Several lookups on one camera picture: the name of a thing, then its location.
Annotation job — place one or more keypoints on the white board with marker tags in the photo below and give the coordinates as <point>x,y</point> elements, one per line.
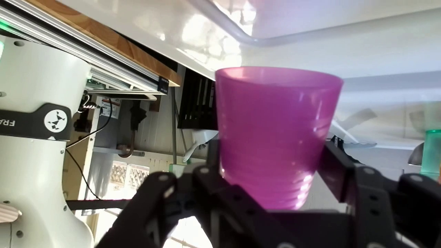
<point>129,174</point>

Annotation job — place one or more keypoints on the shiny metal bowl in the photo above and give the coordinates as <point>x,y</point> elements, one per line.
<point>415,157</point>

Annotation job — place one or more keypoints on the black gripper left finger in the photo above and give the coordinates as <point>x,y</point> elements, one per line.
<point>221,216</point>

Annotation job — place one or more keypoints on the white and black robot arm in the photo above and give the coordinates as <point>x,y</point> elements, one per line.
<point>36,184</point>

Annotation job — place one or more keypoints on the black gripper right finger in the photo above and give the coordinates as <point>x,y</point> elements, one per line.
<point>381,208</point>

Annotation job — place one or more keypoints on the black metal stand frame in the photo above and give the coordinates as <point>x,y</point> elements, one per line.
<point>198,101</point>

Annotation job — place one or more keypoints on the wooden board edge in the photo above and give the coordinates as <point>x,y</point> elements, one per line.
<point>115,44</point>

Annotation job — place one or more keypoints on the purple plastic cup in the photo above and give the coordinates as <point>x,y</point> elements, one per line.
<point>276,133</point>

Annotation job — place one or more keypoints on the aluminium extrusion frame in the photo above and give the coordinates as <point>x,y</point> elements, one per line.
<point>115,77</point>

